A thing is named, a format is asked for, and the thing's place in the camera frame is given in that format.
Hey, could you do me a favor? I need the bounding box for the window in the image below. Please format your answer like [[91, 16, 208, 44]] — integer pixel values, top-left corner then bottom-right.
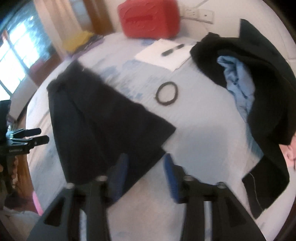
[[0, 14, 59, 99]]

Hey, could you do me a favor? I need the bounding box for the yellow folded garment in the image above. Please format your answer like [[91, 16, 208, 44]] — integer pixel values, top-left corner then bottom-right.
[[63, 31, 95, 52]]

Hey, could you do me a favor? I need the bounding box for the white power strip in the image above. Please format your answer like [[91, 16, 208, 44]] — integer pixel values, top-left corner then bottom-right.
[[180, 6, 214, 24]]

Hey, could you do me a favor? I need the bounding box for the black marker pen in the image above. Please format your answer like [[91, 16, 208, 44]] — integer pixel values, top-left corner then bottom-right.
[[161, 44, 185, 57]]

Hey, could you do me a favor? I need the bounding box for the pale pink cloth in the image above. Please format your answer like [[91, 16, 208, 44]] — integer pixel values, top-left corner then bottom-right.
[[279, 134, 296, 172]]

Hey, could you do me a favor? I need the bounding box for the black printed t-shirt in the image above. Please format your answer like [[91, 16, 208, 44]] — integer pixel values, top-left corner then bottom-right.
[[47, 61, 176, 196]]

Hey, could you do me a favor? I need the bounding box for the white paper sheet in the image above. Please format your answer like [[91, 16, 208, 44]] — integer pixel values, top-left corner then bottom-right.
[[134, 39, 197, 71]]

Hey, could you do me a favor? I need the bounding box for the black crumpled garment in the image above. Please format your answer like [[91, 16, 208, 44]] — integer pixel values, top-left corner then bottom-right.
[[190, 19, 296, 219]]

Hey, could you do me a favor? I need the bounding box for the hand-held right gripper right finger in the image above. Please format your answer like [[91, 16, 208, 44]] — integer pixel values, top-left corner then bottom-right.
[[163, 153, 266, 241]]

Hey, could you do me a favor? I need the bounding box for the black hair tie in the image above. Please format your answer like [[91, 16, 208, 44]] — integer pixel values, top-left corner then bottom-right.
[[155, 82, 179, 106]]

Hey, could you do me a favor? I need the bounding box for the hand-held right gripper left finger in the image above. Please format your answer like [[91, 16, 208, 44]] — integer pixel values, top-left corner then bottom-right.
[[25, 153, 129, 241]]

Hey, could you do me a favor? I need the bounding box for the light blue shirt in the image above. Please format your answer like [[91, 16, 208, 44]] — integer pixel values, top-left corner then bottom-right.
[[217, 56, 265, 158]]

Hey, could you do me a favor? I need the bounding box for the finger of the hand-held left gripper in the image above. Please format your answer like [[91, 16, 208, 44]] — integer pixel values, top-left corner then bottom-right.
[[23, 136, 50, 147], [10, 128, 42, 139]]

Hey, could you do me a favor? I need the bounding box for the pink object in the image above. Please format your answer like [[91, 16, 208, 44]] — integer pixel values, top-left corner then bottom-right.
[[32, 191, 44, 216]]

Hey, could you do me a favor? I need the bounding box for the red hard carry case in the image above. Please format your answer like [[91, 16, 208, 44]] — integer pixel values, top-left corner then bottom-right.
[[117, 0, 181, 39]]

